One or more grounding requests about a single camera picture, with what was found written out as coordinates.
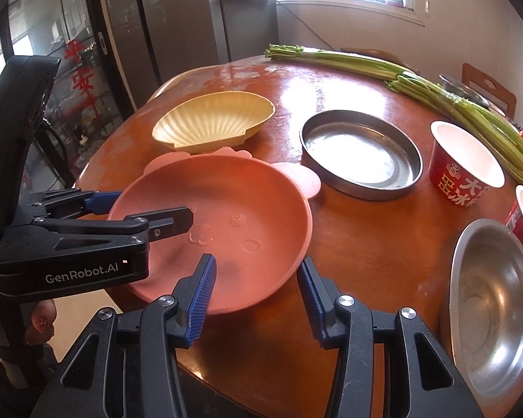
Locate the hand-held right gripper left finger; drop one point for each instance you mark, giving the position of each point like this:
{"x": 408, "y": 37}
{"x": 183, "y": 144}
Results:
{"x": 202, "y": 289}

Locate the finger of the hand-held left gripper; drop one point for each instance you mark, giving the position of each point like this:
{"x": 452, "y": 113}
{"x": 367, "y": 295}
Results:
{"x": 170, "y": 222}
{"x": 100, "y": 201}

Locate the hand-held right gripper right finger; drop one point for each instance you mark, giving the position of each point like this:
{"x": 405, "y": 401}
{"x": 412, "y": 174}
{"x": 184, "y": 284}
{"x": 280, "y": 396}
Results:
{"x": 311, "y": 296}

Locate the yellow shell-shaped plate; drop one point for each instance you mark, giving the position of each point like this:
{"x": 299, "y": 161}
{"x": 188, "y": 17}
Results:
{"x": 213, "y": 122}

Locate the round metal plate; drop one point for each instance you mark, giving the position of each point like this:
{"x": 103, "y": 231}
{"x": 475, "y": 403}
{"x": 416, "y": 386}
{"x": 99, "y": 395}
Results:
{"x": 357, "y": 156}

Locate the large steel bowl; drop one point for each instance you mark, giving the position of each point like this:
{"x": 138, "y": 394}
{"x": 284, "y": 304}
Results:
{"x": 492, "y": 305}

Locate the red paper bowl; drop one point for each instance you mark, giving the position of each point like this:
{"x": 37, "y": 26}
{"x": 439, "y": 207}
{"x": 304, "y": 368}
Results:
{"x": 462, "y": 183}

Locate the person's left hand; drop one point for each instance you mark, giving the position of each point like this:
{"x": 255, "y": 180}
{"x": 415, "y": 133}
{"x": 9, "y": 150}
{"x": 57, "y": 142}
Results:
{"x": 41, "y": 318}

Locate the glass door with red lettering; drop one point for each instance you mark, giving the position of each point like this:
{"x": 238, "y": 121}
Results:
{"x": 39, "y": 17}

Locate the grey refrigerator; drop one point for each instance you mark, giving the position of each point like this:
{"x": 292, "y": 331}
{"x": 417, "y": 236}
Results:
{"x": 187, "y": 21}

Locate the celery bundle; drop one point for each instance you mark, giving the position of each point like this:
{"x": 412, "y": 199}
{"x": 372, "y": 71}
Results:
{"x": 331, "y": 59}
{"x": 475, "y": 126}

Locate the wooden chair with curved back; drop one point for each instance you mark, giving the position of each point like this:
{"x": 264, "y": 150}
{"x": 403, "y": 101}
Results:
{"x": 366, "y": 53}

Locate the wooden chair with cutout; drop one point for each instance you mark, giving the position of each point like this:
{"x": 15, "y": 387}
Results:
{"x": 475, "y": 78}

